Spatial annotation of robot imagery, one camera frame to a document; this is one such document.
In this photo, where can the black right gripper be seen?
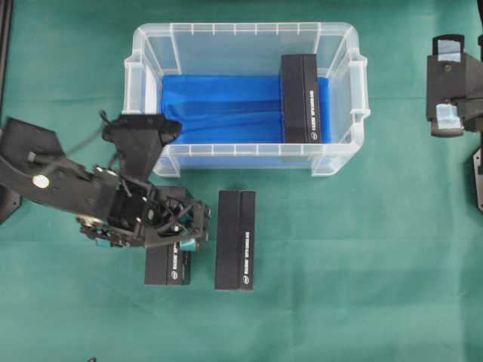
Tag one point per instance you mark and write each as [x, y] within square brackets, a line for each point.
[453, 88]

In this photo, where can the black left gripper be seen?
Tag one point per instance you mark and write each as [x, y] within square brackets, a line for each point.
[160, 216]

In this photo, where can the black D415 box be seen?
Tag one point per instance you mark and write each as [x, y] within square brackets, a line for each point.
[234, 263]

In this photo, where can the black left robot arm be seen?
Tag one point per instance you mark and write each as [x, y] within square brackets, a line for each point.
[34, 165]

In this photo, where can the clear plastic storage case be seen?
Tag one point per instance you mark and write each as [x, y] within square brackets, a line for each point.
[252, 49]

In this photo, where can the blue cloth liner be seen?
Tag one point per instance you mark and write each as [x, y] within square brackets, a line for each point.
[233, 110]

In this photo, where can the green table cloth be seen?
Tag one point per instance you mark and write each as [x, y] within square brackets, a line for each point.
[380, 262]

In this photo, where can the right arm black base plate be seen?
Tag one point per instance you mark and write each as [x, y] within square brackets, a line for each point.
[477, 166]

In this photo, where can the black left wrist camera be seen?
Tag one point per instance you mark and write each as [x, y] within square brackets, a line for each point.
[139, 140]

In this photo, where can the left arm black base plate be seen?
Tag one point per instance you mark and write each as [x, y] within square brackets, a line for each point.
[10, 202]

